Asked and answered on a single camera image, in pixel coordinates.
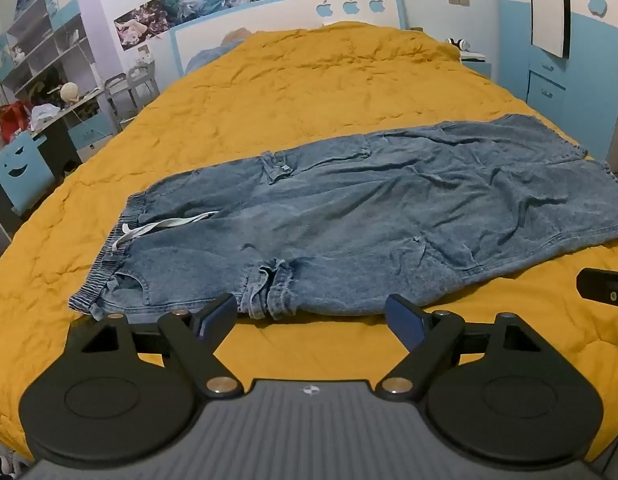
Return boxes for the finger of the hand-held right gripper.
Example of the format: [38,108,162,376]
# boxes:
[576,267,618,307]

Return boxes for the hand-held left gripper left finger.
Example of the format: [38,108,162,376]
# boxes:
[64,293,243,401]

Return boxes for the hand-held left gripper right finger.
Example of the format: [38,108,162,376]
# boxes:
[374,294,558,404]

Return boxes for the blue denim pants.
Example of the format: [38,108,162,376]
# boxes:
[68,112,618,322]

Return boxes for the blue and white wardrobe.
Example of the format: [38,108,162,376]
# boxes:
[494,0,618,173]

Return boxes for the yellow quilted blanket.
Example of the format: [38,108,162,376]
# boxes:
[0,21,618,466]

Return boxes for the cluttered desk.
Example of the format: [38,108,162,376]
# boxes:
[29,85,121,167]

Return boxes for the white chair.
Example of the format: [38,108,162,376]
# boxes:
[126,57,160,107]
[104,72,141,122]

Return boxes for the blue chair with face cutout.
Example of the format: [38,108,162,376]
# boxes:
[0,132,58,217]

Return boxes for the blue nightstand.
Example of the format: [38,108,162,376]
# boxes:
[459,53,492,81]

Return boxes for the blue pillow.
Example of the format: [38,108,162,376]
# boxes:
[184,27,262,73]

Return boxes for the red bag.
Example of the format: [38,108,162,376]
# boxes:
[0,101,33,144]

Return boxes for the black framed white panel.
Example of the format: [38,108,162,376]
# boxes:
[528,0,572,59]

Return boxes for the white and blue headboard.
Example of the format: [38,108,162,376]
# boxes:
[169,0,407,77]

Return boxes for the white shelf unit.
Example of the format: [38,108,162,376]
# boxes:
[0,0,105,111]

